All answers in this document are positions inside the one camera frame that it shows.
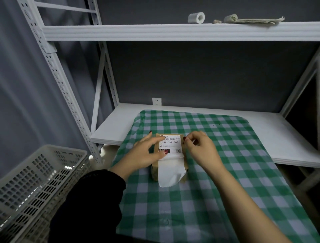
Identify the person's left hand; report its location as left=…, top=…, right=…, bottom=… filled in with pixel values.
left=109, top=131, right=170, bottom=180

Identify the person's right hand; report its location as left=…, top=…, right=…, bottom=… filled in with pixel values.
left=182, top=130, right=226, bottom=174

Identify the white printed shipping label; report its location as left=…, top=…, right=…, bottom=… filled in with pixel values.
left=159, top=135, right=182, bottom=155

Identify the brown cardboard parcel box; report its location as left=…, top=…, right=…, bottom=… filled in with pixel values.
left=149, top=133, right=188, bottom=184

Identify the person's left forearm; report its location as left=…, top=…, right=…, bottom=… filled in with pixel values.
left=48, top=165, right=127, bottom=243

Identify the person's right forearm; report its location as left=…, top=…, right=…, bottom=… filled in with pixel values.
left=209, top=162, right=292, bottom=243

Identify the white label backing paper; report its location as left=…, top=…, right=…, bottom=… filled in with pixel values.
left=158, top=153, right=187, bottom=188

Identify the green checkered tablecloth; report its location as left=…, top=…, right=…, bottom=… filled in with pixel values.
left=111, top=109, right=320, bottom=243

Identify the white thin shelf board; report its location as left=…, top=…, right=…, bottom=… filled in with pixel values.
left=89, top=102, right=320, bottom=168

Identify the white thick shelf board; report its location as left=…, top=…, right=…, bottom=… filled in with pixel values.
left=42, top=21, right=320, bottom=42

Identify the grey curtain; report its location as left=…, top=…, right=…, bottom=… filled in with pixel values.
left=0, top=0, right=114, bottom=179

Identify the white plastic perforated basket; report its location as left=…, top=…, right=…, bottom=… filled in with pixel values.
left=0, top=144, right=92, bottom=243

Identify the beige rolled cloth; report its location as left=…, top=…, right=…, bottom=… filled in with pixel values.
left=223, top=14, right=239, bottom=24

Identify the beige folded cloth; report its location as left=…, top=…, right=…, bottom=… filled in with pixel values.
left=234, top=16, right=286, bottom=25

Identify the white metal rack frame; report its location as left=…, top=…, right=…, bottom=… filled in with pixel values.
left=17, top=0, right=320, bottom=191

